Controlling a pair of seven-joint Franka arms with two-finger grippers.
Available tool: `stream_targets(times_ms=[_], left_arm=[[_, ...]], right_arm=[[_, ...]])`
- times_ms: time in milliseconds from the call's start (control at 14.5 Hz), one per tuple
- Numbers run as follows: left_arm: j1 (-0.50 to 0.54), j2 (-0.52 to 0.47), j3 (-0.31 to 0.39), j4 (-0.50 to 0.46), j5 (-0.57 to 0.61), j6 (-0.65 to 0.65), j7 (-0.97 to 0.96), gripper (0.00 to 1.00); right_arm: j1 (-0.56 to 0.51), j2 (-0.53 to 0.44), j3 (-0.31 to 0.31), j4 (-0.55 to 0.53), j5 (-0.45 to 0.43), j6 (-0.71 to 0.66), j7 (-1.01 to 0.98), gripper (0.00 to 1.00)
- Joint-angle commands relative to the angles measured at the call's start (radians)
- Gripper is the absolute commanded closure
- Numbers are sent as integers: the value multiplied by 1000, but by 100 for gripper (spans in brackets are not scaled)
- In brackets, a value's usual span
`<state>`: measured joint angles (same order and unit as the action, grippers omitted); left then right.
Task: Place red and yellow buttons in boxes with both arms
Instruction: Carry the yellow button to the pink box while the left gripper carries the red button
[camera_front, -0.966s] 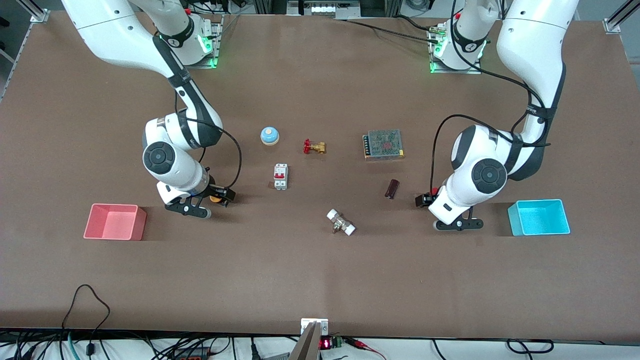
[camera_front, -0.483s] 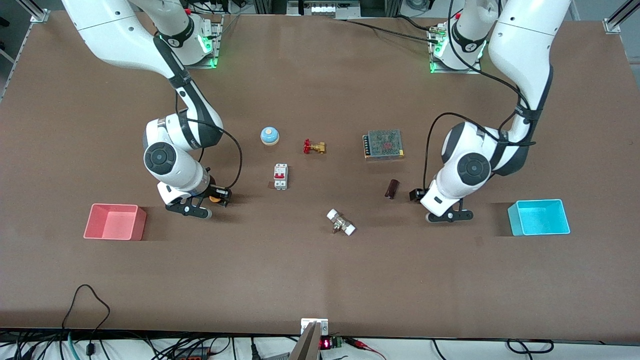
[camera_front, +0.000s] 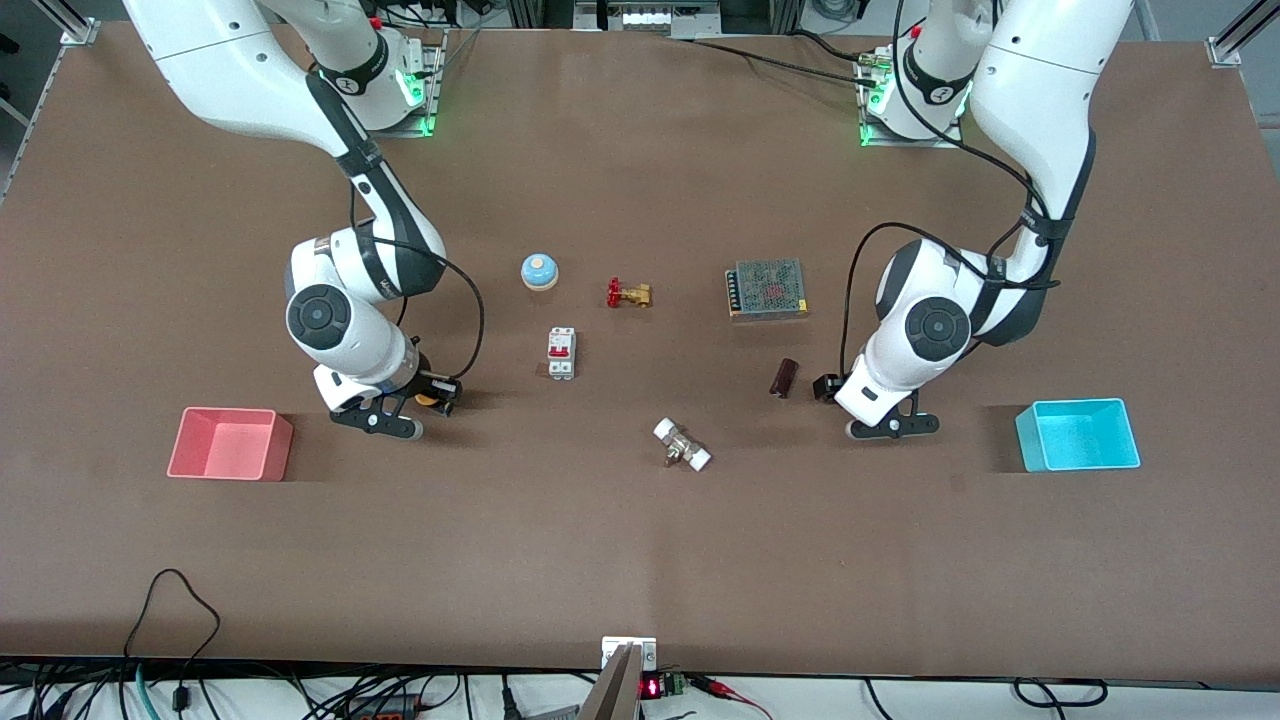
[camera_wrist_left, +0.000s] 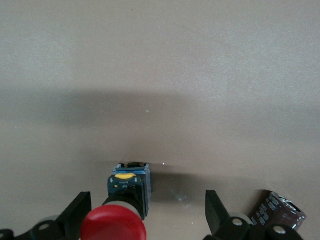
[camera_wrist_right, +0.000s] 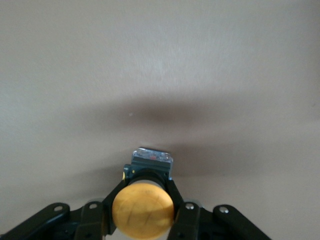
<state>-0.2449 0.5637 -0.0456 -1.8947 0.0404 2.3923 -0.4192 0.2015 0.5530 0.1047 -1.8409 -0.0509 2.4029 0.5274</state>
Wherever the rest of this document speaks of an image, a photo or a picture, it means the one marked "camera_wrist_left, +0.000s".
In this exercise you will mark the dark brown capacitor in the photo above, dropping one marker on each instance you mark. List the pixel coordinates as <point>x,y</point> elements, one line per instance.
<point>277,210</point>

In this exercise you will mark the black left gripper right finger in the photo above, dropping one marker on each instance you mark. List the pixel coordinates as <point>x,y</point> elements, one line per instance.
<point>225,220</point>

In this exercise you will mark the red mushroom push button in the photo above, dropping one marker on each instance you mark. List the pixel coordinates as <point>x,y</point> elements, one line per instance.
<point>117,222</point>

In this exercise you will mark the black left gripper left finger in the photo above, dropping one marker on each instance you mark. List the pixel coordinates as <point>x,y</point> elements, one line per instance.
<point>72,215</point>

